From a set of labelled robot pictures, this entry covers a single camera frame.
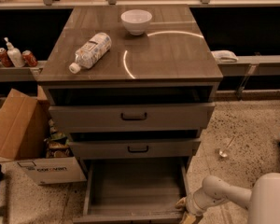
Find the metal ladle on floor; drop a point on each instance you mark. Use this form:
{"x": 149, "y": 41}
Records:
{"x": 224, "y": 151}

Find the grey side shelf left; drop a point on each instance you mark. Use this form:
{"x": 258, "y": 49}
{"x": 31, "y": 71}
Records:
{"x": 26, "y": 73}

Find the red soda can left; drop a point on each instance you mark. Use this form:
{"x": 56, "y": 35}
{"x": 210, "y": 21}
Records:
{"x": 4, "y": 59}

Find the snack bags in box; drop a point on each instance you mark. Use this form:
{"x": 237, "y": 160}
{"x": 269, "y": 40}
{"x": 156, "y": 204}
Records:
{"x": 57, "y": 144}

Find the grey top drawer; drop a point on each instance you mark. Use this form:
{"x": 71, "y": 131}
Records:
{"x": 129, "y": 118}

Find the grey middle drawer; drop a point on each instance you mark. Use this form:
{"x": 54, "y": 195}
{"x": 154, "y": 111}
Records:
{"x": 131, "y": 149}

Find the grey side shelf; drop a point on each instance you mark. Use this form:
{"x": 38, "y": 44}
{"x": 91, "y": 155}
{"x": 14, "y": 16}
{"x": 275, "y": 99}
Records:
{"x": 250, "y": 78}
{"x": 26, "y": 73}

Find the grey side shelf right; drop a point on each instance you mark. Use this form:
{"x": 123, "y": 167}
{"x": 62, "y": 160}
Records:
{"x": 250, "y": 78}

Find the white pump dispenser bottle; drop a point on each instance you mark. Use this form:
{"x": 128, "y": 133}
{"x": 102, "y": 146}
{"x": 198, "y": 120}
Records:
{"x": 14, "y": 54}

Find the grey bottom drawer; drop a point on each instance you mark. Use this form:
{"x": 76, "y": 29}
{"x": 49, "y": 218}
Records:
{"x": 134, "y": 191}

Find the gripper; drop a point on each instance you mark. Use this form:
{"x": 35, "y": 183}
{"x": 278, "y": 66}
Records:
{"x": 192, "y": 203}

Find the clear plastic water bottle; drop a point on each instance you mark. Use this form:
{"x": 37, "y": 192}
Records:
{"x": 91, "y": 52}

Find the brown cardboard box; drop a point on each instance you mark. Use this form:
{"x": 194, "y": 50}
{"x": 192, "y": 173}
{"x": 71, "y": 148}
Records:
{"x": 24, "y": 126}

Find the white folded cloth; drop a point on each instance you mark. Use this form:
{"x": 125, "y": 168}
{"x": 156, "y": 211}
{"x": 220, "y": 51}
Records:
{"x": 225, "y": 56}

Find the white ceramic bowl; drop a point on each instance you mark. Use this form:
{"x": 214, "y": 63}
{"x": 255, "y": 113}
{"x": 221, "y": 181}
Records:
{"x": 136, "y": 21}

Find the grey wooden drawer cabinet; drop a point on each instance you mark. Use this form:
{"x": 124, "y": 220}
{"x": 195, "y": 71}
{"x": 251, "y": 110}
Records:
{"x": 169, "y": 64}

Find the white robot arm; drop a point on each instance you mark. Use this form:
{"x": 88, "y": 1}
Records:
{"x": 262, "y": 201}

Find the red soda can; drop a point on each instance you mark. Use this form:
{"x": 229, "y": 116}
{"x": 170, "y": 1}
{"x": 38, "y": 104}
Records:
{"x": 30, "y": 59}
{"x": 4, "y": 59}

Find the grey drawer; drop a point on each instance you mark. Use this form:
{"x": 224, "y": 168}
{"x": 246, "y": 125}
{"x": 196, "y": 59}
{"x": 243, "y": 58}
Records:
{"x": 134, "y": 191}
{"x": 129, "y": 118}
{"x": 131, "y": 149}

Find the red soda can right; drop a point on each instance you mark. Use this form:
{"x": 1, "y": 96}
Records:
{"x": 30, "y": 59}

